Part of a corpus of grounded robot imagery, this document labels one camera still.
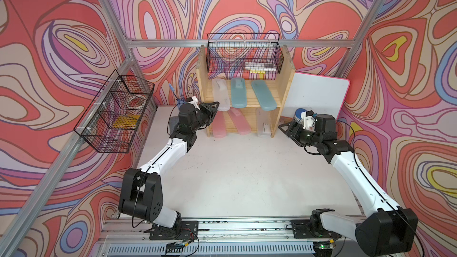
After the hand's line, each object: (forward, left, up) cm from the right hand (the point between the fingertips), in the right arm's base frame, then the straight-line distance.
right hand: (283, 134), depth 78 cm
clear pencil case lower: (+18, +5, -14) cm, 24 cm away
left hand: (+11, +27, +10) cm, 31 cm away
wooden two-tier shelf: (+21, -1, +9) cm, 23 cm away
